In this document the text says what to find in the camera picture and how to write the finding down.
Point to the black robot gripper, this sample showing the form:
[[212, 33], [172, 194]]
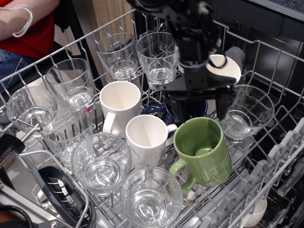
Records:
[[198, 83]]

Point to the green ceramic mug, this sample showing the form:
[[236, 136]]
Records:
[[202, 149]]

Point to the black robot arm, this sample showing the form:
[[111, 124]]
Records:
[[193, 30]]

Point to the dark blue mug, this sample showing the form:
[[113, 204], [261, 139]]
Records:
[[193, 109]]

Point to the white mug back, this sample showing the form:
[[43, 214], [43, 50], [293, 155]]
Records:
[[213, 51]]

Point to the white mug right tilted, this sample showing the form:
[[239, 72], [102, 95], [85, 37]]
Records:
[[228, 69]]

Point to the white mug front centre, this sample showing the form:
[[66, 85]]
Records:
[[147, 137]]

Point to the white mug left centre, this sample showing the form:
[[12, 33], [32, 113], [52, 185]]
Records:
[[120, 102]]

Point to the clear glass right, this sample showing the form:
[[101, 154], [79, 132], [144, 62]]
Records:
[[251, 110]]

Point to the clear glass back centre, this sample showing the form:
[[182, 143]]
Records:
[[158, 56]]

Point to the clear glass back left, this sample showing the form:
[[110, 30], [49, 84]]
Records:
[[117, 54]]

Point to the clear glass front centre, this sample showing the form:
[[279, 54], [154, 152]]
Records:
[[151, 197]]

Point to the grey plastic tine holder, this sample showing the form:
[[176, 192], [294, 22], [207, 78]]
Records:
[[235, 208]]

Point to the clear glass front left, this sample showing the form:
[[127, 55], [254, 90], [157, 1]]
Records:
[[101, 163]]

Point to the white bowl lower rack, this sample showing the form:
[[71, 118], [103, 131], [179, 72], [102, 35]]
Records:
[[252, 219]]

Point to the tall clear glass left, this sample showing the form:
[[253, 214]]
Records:
[[71, 80]]

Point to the clear glass lower left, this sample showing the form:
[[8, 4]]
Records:
[[64, 129]]

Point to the clear glass far left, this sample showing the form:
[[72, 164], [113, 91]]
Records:
[[29, 106]]

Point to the person in red shirt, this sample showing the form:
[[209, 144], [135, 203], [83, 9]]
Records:
[[27, 30]]

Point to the grey wire dishwasher rack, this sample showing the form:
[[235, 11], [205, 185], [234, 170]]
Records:
[[273, 44]]

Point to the black rack handle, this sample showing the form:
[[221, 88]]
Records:
[[64, 197]]

